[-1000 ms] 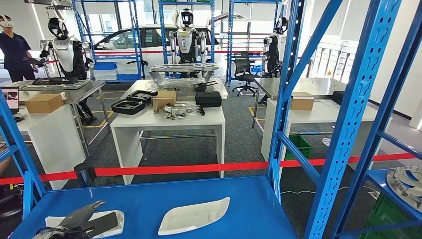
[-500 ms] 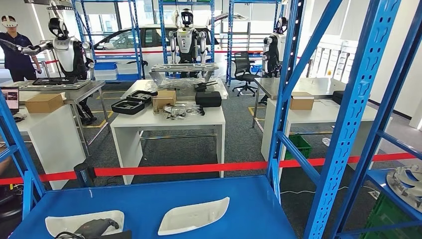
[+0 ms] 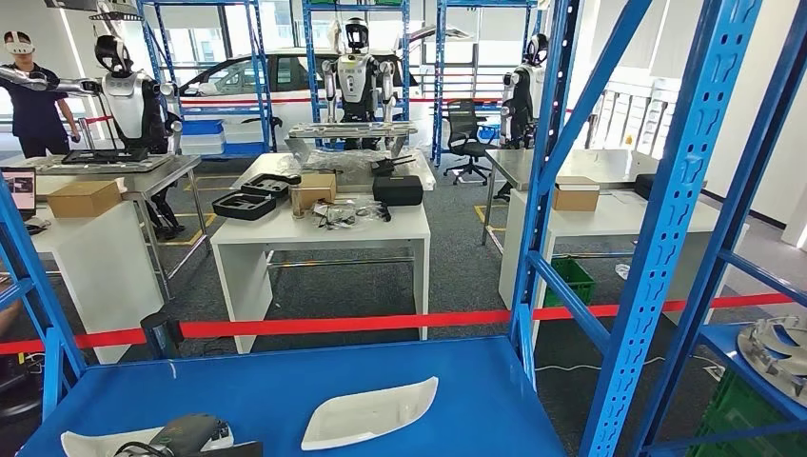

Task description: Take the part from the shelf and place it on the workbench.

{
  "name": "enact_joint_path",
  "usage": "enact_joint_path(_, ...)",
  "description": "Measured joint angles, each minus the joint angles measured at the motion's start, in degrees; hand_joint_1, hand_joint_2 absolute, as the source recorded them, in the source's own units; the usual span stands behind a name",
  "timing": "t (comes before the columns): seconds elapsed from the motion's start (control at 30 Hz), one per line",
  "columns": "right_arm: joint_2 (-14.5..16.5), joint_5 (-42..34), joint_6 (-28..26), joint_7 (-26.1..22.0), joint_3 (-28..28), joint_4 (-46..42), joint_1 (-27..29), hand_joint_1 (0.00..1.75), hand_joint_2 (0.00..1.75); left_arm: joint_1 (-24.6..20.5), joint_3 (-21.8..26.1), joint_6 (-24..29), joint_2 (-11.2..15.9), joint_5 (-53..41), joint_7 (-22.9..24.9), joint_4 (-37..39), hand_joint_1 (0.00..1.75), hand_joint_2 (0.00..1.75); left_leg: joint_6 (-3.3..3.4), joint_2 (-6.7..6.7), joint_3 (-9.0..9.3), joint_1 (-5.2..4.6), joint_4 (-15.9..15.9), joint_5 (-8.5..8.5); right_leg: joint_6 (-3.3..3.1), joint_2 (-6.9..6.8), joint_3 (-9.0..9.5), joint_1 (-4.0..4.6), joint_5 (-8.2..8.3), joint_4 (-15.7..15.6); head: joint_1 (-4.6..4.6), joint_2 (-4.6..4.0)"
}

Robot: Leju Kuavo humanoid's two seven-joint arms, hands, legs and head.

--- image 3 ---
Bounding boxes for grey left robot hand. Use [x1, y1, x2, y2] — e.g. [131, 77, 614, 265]
[148, 413, 236, 457]

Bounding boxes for white curved plastic part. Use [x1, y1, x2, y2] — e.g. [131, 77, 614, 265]
[301, 377, 440, 452]
[61, 426, 236, 457]

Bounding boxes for blue steel shelf rack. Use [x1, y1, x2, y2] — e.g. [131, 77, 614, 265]
[300, 0, 412, 152]
[431, 0, 542, 167]
[0, 0, 767, 457]
[630, 0, 807, 457]
[137, 0, 277, 159]

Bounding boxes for round metal wheel part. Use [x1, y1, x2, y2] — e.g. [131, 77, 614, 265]
[736, 315, 807, 408]

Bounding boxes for red barrier belt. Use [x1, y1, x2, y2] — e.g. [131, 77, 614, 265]
[0, 328, 148, 356]
[179, 291, 797, 341]

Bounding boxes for white table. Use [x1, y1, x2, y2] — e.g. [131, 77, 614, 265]
[210, 200, 433, 354]
[498, 188, 752, 326]
[25, 177, 167, 366]

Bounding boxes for black foam tray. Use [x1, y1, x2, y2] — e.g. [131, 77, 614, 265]
[212, 190, 279, 222]
[241, 172, 303, 199]

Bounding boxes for cardboard box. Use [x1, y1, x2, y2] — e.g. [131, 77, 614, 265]
[47, 179, 124, 220]
[291, 173, 339, 211]
[552, 175, 601, 213]

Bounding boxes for black flat tray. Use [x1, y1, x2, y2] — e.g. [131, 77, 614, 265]
[61, 148, 150, 167]

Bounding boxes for laptop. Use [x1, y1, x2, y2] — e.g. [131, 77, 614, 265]
[0, 167, 38, 221]

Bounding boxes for blue storage bin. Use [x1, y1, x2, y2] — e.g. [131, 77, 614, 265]
[181, 119, 226, 137]

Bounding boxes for black zip case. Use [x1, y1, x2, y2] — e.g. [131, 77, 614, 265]
[371, 175, 424, 208]

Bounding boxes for silver black humanoid robot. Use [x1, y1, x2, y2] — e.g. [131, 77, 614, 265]
[499, 32, 551, 151]
[320, 16, 400, 151]
[0, 34, 186, 242]

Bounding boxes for white car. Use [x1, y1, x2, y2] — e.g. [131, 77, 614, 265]
[177, 47, 505, 137]

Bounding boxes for grey metal panel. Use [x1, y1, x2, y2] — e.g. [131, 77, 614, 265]
[285, 121, 420, 159]

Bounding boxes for person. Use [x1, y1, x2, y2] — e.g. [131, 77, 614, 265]
[0, 30, 82, 160]

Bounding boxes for black office chair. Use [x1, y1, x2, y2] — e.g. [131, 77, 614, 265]
[442, 98, 501, 187]

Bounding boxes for green plastic crate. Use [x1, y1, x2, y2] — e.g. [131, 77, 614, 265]
[543, 255, 597, 309]
[685, 368, 807, 457]

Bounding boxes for black stanchion post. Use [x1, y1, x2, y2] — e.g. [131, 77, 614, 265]
[139, 311, 186, 362]

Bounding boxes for clear bags with cables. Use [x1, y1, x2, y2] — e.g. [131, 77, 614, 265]
[310, 197, 393, 229]

